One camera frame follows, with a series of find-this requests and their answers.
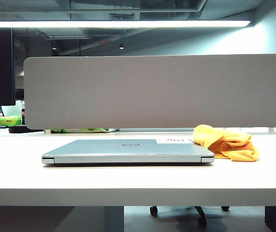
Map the yellow orange cleaning rag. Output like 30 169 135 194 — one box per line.
192 124 260 162

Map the silver closed laptop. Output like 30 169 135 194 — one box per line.
41 138 215 165

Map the grey fabric desk divider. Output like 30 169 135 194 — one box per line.
23 53 276 130

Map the white sticker with red print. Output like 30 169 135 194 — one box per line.
155 138 195 144

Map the green plastic package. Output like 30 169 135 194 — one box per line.
50 128 110 134

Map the long ceiling light strip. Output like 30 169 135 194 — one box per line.
0 20 251 28

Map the grey table leg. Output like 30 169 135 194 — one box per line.
104 205 125 232

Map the black office chair base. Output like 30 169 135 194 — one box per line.
149 205 230 228

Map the black round flat object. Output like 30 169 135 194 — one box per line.
8 125 44 134

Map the white tissue sheet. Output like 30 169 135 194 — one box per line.
0 100 25 117

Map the green tissue box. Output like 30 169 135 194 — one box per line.
0 115 23 127

